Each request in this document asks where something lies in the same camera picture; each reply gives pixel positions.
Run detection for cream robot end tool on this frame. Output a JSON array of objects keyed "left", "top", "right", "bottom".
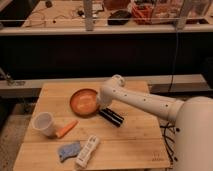
[{"left": 99, "top": 101, "right": 110, "bottom": 109}]

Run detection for orange ceramic bowl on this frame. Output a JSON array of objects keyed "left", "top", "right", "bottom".
[{"left": 70, "top": 88, "right": 99, "bottom": 117}]

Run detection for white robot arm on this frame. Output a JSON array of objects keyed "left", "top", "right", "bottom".
[{"left": 97, "top": 75, "right": 213, "bottom": 171}]

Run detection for black rectangular case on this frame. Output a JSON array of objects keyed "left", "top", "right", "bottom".
[{"left": 99, "top": 108, "right": 124, "bottom": 127}]

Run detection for white remote controller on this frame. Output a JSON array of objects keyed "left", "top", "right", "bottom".
[{"left": 76, "top": 135, "right": 100, "bottom": 168}]

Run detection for orange carrot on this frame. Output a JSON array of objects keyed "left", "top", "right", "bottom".
[{"left": 56, "top": 120, "right": 78, "bottom": 138}]

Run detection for blue sponge cloth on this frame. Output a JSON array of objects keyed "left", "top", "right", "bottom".
[{"left": 58, "top": 141, "right": 81, "bottom": 163}]

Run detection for white plastic cup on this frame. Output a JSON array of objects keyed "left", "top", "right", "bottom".
[{"left": 32, "top": 112, "right": 56, "bottom": 137}]

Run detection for black object on bench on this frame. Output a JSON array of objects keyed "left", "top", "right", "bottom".
[{"left": 107, "top": 10, "right": 131, "bottom": 25}]

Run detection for orange crate on bench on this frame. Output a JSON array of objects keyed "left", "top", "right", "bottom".
[{"left": 131, "top": 4, "right": 152, "bottom": 25}]

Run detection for metal clamp at left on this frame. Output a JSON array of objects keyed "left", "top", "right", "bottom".
[{"left": 0, "top": 67, "right": 25, "bottom": 86}]

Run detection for black floor cables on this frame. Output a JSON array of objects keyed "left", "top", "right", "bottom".
[{"left": 160, "top": 122, "right": 177, "bottom": 164}]

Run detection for grey metal post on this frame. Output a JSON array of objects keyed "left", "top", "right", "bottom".
[{"left": 83, "top": 0, "right": 93, "bottom": 31}]

